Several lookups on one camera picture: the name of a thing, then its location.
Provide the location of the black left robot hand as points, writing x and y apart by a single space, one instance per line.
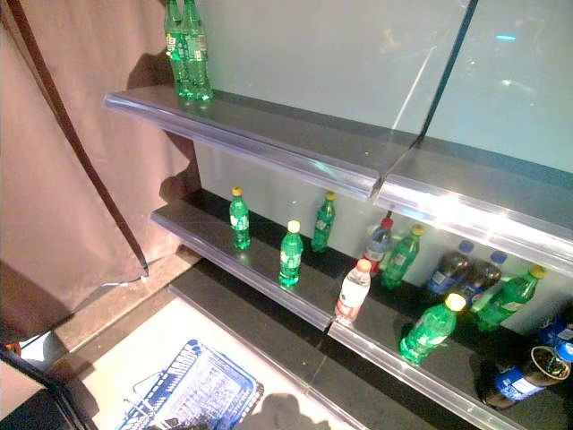
192 423

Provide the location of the pinkish brown curtain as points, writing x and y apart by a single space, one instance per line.
53 157

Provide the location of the grey shelf board clear rail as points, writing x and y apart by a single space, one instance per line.
268 134
492 192

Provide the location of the black shelf board clear rail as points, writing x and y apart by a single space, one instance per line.
201 219
461 372

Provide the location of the water bottle red cap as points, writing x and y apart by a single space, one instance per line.
353 291
378 248

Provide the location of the green Sprite bottle yellow cap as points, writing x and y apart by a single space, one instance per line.
323 228
510 300
400 262
425 333
240 224
291 255

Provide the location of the Pepsi cola bottle blue cap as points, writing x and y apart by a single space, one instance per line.
557 331
515 380
485 275
447 269

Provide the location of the dark diagonal bar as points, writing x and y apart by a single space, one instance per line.
76 134

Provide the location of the black side cabinet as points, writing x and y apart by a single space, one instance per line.
27 403

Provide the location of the black shelf base plinth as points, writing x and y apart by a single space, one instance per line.
250 313

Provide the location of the blue plastic shopping basket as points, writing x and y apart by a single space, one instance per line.
210 380

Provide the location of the small orange object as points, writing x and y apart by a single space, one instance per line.
12 348

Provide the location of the black shelf upright post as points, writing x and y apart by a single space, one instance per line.
448 67

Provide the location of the large green Sprite bottle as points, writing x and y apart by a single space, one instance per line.
197 58
172 54

